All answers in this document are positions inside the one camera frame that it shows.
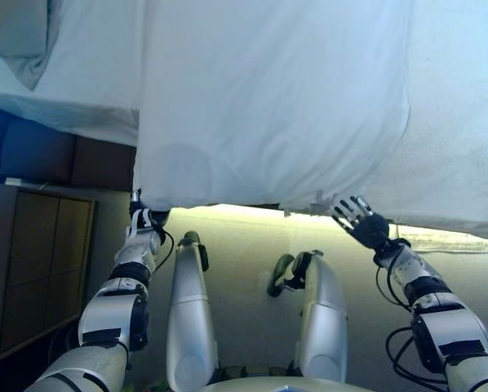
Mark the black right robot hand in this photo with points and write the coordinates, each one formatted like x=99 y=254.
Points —
x=370 y=230

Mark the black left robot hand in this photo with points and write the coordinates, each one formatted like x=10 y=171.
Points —
x=144 y=222

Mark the white duvet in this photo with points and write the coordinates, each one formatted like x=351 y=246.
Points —
x=268 y=102

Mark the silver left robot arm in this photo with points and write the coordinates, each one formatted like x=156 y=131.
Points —
x=109 y=310

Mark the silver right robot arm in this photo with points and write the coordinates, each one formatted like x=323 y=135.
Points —
x=452 y=322

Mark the white bed sheet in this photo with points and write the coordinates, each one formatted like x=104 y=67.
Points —
x=97 y=61

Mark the silver right robot leg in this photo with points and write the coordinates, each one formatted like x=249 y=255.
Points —
x=323 y=310

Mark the silver robot leg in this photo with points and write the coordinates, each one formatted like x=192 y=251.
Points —
x=189 y=310
x=323 y=310

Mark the silver left robot leg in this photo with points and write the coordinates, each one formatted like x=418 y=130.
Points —
x=189 y=310

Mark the wooden nightstand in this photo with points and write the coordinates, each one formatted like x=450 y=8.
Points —
x=36 y=265

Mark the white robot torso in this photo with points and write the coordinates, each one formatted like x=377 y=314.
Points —
x=276 y=386

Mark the large beige pillow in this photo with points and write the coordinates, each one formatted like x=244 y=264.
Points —
x=11 y=32

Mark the brown upholstered bed frame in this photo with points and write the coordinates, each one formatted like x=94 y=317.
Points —
x=64 y=159

